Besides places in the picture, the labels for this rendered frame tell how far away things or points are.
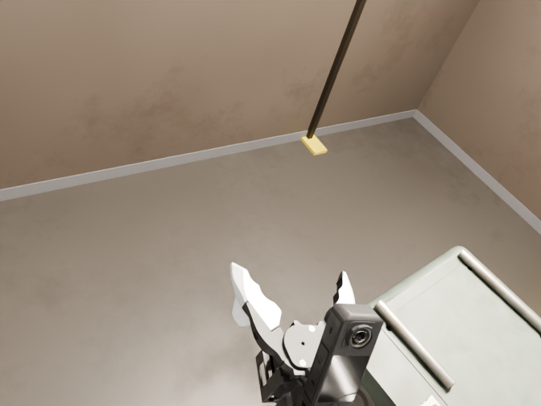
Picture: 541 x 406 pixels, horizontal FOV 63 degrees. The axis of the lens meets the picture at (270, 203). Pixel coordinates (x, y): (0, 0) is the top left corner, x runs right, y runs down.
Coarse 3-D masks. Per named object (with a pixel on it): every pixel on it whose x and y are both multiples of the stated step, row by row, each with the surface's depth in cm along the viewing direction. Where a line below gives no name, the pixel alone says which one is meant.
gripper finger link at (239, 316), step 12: (240, 276) 49; (240, 288) 48; (252, 288) 48; (240, 300) 48; (252, 300) 47; (264, 300) 48; (240, 312) 50; (264, 312) 47; (276, 312) 47; (240, 324) 51; (276, 324) 46
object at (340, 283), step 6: (342, 276) 54; (342, 282) 54; (348, 282) 54; (342, 288) 53; (348, 288) 53; (336, 294) 53; (342, 294) 52; (348, 294) 53; (336, 300) 52; (342, 300) 52; (348, 300) 52; (354, 300) 53; (324, 318) 51; (324, 324) 56
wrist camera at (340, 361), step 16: (336, 304) 41; (352, 304) 41; (368, 304) 42; (336, 320) 40; (352, 320) 39; (368, 320) 40; (336, 336) 39; (352, 336) 39; (368, 336) 40; (320, 352) 41; (336, 352) 40; (352, 352) 40; (368, 352) 41; (320, 368) 41; (336, 368) 40; (352, 368) 41; (320, 384) 41; (336, 384) 41; (352, 384) 42; (304, 400) 43; (320, 400) 41; (336, 400) 42; (352, 400) 43
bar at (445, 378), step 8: (376, 304) 91; (384, 304) 90; (384, 312) 90; (392, 312) 90; (392, 320) 89; (400, 320) 89; (400, 328) 88; (408, 336) 87; (408, 344) 87; (416, 344) 86; (416, 352) 86; (424, 352) 85; (424, 360) 85; (432, 360) 84; (432, 368) 84; (440, 368) 84; (440, 376) 83; (448, 376) 83; (448, 384) 82
